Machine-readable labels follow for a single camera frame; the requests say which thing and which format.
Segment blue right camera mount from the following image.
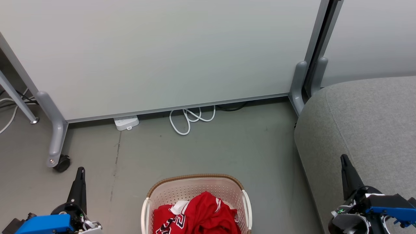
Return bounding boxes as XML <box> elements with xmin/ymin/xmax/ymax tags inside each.
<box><xmin>367</xmin><ymin>193</ymin><xmax>416</xmax><ymax>228</ymax></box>

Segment grey partition leg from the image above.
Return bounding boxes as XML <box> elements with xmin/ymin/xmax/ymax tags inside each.
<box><xmin>288</xmin><ymin>61</ymin><xmax>308</xmax><ymax>116</ymax></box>
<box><xmin>36</xmin><ymin>91</ymin><xmax>69</xmax><ymax>168</ymax></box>
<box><xmin>310</xmin><ymin>57</ymin><xmax>329</xmax><ymax>97</ymax></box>

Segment grey metal table leg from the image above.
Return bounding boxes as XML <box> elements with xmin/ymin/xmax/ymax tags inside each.
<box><xmin>0</xmin><ymin>70</ymin><xmax>40</xmax><ymax>125</ymax></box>

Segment blue left camera mount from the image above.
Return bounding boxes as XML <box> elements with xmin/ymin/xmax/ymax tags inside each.
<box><xmin>14</xmin><ymin>214</ymin><xmax>74</xmax><ymax>234</ymax></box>

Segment black floor cables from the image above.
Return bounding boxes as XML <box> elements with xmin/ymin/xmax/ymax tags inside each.
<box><xmin>0</xmin><ymin>89</ymin><xmax>38</xmax><ymax>106</ymax></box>

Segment coiled white power cable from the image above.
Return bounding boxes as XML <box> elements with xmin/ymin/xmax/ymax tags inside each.
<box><xmin>169</xmin><ymin>105</ymin><xmax>216</xmax><ymax>136</ymax></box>

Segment black caster wheel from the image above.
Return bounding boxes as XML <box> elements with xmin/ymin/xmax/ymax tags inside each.
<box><xmin>53</xmin><ymin>154</ymin><xmax>71</xmax><ymax>173</ymax></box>

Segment white floor cable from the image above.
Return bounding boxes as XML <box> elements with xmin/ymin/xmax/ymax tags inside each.
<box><xmin>0</xmin><ymin>87</ymin><xmax>30</xmax><ymax>134</ymax></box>

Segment white partition panel grey frame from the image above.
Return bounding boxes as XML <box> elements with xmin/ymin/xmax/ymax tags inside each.
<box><xmin>320</xmin><ymin>0</ymin><xmax>416</xmax><ymax>88</ymax></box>
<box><xmin>0</xmin><ymin>0</ymin><xmax>330</xmax><ymax>123</ymax></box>

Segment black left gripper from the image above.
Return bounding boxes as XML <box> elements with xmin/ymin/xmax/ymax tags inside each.
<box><xmin>50</xmin><ymin>166</ymin><xmax>102</xmax><ymax>234</ymax></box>

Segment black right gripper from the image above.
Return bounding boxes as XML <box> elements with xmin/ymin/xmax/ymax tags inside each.
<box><xmin>328</xmin><ymin>154</ymin><xmax>384</xmax><ymax>234</ymax></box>

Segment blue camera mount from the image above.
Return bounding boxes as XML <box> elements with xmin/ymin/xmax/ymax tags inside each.
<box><xmin>367</xmin><ymin>193</ymin><xmax>416</xmax><ymax>228</ymax></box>
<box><xmin>14</xmin><ymin>214</ymin><xmax>74</xmax><ymax>234</ymax></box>

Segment white laundry basket brown rim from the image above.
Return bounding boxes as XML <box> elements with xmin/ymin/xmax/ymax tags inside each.
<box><xmin>140</xmin><ymin>174</ymin><xmax>253</xmax><ymax>234</ymax></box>

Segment white power strip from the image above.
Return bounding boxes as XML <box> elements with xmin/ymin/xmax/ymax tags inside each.
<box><xmin>113</xmin><ymin>115</ymin><xmax>140</xmax><ymax>131</ymax></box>

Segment black cable under partition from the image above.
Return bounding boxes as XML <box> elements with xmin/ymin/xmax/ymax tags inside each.
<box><xmin>216</xmin><ymin>101</ymin><xmax>248</xmax><ymax>112</ymax></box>

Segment plain red shirt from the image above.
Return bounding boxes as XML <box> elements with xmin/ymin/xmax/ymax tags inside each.
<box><xmin>178</xmin><ymin>191</ymin><xmax>242</xmax><ymax>234</ymax></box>

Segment grey fabric sofa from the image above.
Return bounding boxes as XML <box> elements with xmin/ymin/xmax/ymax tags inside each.
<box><xmin>294</xmin><ymin>76</ymin><xmax>416</xmax><ymax>234</ymax></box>

